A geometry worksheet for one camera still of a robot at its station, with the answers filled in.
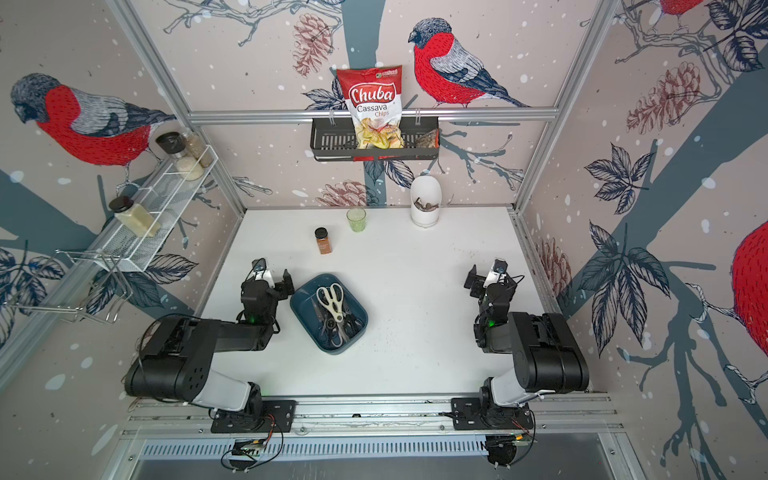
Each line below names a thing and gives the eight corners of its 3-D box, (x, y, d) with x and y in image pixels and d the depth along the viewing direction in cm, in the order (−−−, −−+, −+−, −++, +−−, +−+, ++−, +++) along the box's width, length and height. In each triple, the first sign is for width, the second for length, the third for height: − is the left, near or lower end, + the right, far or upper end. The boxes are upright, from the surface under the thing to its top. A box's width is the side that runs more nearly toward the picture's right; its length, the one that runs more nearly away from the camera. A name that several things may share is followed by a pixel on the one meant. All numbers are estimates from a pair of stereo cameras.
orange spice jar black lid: (319, 254, 108) (313, 237, 100) (321, 244, 111) (315, 227, 103) (332, 254, 108) (327, 237, 100) (333, 244, 111) (329, 227, 103)
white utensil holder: (411, 229, 117) (413, 200, 105) (410, 204, 126) (411, 175, 114) (437, 229, 117) (442, 200, 105) (434, 204, 126) (438, 175, 114)
